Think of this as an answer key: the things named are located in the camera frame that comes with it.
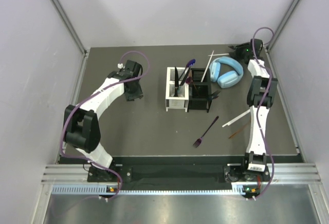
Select white chopstick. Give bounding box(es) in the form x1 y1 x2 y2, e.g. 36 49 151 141
208 53 230 57
222 110 250 127
200 50 214 83

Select light blue headphones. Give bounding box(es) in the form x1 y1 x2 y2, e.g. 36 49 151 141
209 57 244 89

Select black knife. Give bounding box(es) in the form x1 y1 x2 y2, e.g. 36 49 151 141
174 67 179 97

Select blue fork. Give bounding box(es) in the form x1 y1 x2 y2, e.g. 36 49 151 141
208 90 221 101

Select rainbow spoon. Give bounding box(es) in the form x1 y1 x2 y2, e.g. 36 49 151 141
186 59 196 67

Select white utensil container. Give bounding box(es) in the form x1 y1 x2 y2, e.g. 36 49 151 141
165 67 189 113

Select white-blade green-handle knife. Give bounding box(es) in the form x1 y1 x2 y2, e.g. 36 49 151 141
176 67 191 92

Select black utensil container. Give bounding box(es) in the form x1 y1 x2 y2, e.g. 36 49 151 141
188 68 212 113

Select copper spoon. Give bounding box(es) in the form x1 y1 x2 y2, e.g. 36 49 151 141
228 121 250 139

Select purple fork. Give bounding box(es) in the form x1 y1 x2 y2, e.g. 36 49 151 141
193 116 219 148

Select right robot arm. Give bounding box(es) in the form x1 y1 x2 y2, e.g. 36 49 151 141
231 39 278 181

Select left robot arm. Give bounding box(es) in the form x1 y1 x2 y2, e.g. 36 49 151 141
63 60 143 182

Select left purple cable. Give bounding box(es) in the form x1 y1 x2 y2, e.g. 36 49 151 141
59 50 150 204

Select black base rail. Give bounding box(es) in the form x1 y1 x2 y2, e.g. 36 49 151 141
87 156 270 190

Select perforated cable duct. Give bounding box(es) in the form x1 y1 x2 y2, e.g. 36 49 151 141
51 184 245 196

